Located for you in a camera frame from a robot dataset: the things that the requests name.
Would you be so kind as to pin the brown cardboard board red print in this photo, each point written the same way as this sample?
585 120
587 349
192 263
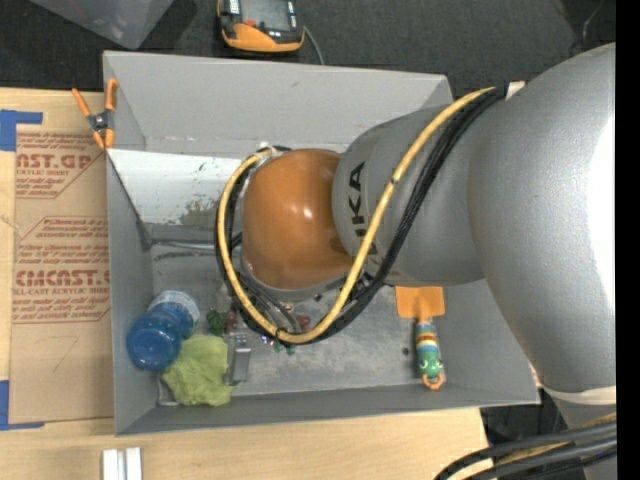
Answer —
60 358

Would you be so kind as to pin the blue plastic bottle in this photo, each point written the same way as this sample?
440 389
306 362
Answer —
152 340

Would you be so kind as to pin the grey metal bin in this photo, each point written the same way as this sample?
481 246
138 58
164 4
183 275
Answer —
320 108

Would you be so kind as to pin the light green cloth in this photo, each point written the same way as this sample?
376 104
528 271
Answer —
200 373

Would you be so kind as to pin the small dark green toy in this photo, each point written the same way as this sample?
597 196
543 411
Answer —
217 321

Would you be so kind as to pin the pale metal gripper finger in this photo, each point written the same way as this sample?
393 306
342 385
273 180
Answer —
240 364

